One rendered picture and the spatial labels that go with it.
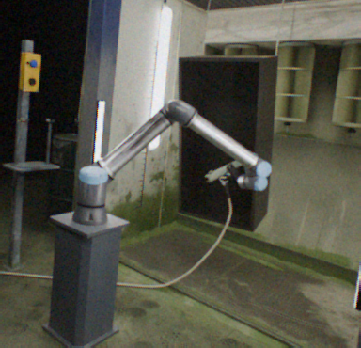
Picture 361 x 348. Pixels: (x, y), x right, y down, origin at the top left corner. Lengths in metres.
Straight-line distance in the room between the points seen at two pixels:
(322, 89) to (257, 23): 0.90
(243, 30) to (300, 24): 0.53
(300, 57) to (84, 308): 2.73
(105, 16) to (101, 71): 0.41
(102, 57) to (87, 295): 1.67
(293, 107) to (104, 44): 1.81
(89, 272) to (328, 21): 2.74
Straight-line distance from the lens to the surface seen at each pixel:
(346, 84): 3.41
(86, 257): 1.86
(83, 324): 2.03
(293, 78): 3.56
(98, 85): 2.73
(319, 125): 3.83
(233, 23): 3.80
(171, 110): 1.93
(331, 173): 3.65
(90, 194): 1.85
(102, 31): 2.78
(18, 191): 2.69
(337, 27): 3.46
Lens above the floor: 1.28
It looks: 5 degrees down
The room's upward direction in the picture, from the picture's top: 6 degrees clockwise
